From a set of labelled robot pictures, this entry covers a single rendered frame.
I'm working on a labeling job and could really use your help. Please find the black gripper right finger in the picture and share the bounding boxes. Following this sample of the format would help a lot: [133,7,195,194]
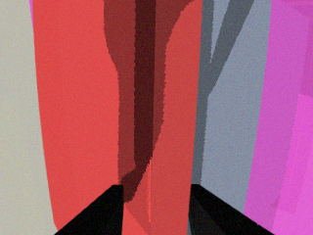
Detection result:
[189,184,275,235]

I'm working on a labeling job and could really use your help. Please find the red lid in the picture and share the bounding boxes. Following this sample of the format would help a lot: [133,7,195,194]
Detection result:
[32,0,202,235]

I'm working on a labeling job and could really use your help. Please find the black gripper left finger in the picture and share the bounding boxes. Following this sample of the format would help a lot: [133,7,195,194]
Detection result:
[55,184,124,235]

